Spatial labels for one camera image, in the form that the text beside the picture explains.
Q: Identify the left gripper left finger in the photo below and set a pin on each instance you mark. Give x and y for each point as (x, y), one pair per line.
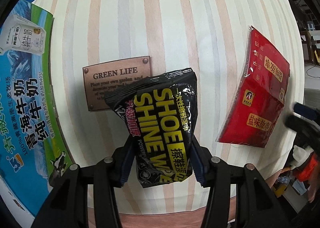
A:
(66, 205)

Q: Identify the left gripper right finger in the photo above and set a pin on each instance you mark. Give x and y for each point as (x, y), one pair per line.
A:
(256, 204)

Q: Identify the red packet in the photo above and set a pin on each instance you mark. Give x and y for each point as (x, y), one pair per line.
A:
(260, 97)

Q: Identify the black shoe shine wipes pack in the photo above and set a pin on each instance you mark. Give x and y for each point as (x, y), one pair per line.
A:
(160, 113)

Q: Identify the open cardboard box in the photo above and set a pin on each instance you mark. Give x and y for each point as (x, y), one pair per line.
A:
(33, 153)

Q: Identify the brown green life label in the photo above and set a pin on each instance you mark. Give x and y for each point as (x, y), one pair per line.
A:
(108, 76)

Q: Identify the striped tablecloth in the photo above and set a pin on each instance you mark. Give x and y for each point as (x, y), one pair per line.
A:
(209, 36)

